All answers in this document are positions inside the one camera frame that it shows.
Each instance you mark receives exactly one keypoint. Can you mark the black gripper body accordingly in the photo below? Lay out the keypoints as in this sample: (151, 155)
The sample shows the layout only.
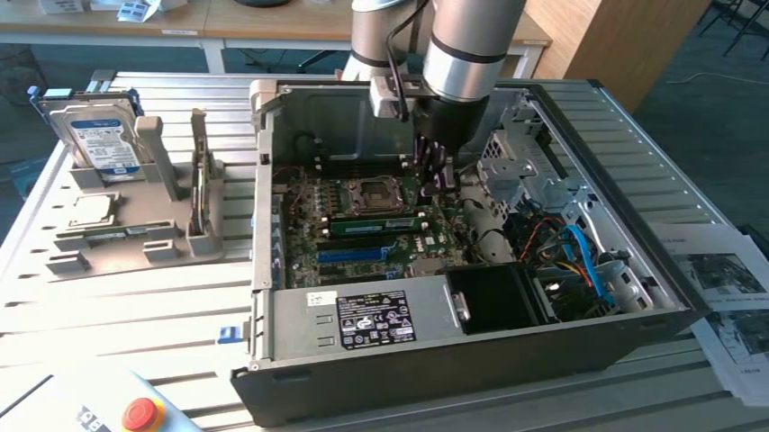
(447, 119)

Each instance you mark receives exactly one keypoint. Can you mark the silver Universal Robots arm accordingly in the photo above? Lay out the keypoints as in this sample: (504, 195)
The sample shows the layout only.
(464, 49)

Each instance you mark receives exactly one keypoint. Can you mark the green RAM stick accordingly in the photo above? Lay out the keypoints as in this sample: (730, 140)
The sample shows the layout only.
(113, 233)
(372, 227)

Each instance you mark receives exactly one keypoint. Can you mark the CPU socket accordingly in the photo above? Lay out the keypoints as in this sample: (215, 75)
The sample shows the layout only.
(371, 195)

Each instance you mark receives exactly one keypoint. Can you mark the silver disk bay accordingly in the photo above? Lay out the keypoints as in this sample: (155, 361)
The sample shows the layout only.
(516, 180)

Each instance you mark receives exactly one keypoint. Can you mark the black expansion slot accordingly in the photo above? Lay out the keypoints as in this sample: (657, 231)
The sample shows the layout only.
(351, 245)

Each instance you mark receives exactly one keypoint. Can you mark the blue expansion slot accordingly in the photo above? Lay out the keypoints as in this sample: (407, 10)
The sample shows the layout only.
(351, 256)

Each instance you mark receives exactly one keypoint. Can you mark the green motherboard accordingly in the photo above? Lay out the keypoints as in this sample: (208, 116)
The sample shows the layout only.
(360, 270)

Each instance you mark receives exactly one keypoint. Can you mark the wooden cabinet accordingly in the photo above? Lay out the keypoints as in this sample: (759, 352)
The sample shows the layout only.
(618, 45)

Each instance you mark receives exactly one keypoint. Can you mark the small white sticker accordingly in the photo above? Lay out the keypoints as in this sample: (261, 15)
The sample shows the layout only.
(320, 299)

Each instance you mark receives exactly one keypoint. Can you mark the black power supply label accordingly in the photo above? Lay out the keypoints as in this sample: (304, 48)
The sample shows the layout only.
(376, 320)

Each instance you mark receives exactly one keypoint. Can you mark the graphics card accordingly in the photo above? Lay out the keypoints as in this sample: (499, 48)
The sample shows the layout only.
(200, 180)

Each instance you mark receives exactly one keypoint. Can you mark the grey power supply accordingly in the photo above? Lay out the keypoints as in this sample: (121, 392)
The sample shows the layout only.
(300, 328)

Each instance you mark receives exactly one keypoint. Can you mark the black open PC case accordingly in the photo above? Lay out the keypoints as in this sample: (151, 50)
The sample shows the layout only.
(432, 382)

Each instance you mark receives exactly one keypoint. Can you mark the small blue clip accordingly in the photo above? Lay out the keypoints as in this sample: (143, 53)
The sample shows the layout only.
(229, 335)

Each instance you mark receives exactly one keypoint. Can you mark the printed paper sheets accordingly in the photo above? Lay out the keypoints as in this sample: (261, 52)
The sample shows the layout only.
(726, 279)

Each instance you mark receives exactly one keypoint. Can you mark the black chair legs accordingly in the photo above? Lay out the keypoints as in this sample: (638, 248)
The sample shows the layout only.
(738, 22)

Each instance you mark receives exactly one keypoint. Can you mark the grey parts rack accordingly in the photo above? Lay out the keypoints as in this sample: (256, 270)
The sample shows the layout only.
(120, 256)

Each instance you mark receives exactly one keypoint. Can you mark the hard disk with blue label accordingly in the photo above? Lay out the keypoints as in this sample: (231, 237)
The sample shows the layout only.
(98, 139)

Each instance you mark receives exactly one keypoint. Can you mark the silver CPU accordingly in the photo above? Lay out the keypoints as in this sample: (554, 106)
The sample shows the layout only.
(90, 211)

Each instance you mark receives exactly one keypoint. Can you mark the white printed paper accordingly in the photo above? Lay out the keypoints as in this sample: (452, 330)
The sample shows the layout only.
(136, 10)

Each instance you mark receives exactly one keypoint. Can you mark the white box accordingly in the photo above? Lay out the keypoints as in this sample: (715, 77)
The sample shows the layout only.
(62, 5)

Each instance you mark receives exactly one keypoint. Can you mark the red emergency stop button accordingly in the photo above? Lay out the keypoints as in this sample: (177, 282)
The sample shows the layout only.
(143, 414)

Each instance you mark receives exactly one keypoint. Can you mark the grey control box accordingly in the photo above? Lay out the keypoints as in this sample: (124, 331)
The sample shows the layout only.
(60, 400)

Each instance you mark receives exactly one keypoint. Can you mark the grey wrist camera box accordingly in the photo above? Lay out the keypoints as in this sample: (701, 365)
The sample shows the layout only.
(384, 99)

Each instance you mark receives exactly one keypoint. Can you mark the wooden desk white frame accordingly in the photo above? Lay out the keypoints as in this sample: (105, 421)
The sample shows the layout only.
(180, 27)

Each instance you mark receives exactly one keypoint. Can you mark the blue disk bracket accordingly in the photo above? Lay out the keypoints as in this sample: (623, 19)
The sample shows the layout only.
(50, 95)

